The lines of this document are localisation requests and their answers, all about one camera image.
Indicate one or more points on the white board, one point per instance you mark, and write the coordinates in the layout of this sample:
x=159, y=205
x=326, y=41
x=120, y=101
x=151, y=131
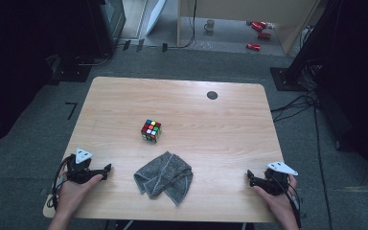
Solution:
x=155, y=16

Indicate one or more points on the grey mug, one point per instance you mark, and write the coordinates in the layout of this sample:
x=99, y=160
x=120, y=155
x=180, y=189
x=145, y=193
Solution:
x=209, y=25

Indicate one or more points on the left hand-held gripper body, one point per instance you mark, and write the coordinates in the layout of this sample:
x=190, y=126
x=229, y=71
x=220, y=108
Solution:
x=80, y=172

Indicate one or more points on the grey cloth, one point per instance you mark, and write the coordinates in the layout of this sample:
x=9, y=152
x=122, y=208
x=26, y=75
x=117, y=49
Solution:
x=166, y=175

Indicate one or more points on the grey tape piece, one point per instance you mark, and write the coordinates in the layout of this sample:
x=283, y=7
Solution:
x=43, y=191

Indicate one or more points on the black round table grommet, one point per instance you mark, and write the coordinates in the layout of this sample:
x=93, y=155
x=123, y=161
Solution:
x=212, y=95

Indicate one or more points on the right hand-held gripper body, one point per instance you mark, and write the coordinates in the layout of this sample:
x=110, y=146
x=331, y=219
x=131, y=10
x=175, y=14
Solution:
x=276, y=183

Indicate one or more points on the black cabinet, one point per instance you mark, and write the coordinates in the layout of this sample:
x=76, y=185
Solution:
x=108, y=25

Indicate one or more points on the person's left hand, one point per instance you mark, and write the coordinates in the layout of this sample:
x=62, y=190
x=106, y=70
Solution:
x=68, y=195

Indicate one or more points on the black metal stand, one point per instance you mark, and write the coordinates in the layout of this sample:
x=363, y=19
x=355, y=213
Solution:
x=310, y=41

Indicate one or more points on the light wooden desk frame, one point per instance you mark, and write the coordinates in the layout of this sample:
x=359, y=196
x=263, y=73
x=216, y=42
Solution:
x=252, y=6

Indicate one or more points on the multicoloured puzzle cube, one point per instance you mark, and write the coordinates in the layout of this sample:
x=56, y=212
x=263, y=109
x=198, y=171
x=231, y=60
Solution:
x=151, y=130

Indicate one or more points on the person's right hand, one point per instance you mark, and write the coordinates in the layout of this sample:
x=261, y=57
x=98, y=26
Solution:
x=282, y=204

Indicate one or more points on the dark curtain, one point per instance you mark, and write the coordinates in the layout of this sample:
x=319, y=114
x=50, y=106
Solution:
x=19, y=64

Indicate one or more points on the black stand base plate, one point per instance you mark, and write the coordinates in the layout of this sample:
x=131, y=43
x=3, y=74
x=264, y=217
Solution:
x=73, y=73

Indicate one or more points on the black floor tape strip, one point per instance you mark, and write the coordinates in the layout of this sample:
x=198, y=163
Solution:
x=126, y=45

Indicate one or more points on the red can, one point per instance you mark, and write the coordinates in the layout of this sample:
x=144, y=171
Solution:
x=264, y=35
x=256, y=26
x=263, y=24
x=253, y=47

